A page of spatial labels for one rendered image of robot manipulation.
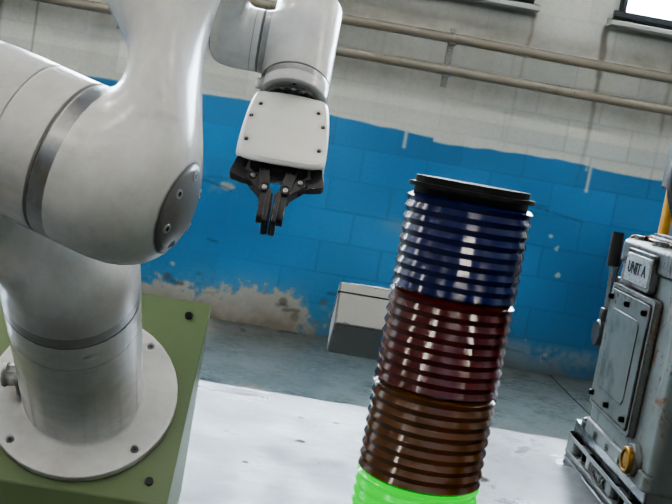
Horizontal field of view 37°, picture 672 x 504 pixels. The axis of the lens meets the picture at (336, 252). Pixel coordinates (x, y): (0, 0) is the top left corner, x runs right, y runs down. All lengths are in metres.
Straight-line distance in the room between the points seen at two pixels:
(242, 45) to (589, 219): 5.36
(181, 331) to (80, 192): 0.43
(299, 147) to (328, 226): 5.12
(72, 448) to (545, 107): 5.54
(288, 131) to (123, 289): 0.36
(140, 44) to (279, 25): 0.51
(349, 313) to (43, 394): 0.31
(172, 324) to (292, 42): 0.36
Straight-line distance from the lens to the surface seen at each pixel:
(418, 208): 0.46
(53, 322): 0.85
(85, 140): 0.70
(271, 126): 1.14
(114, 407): 0.99
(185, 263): 6.30
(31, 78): 0.74
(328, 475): 1.33
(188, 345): 1.10
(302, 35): 1.21
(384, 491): 0.48
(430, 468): 0.47
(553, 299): 6.48
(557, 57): 6.29
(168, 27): 0.74
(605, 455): 1.50
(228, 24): 1.20
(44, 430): 1.03
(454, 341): 0.45
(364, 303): 1.02
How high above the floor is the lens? 1.23
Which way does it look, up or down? 6 degrees down
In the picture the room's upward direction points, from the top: 10 degrees clockwise
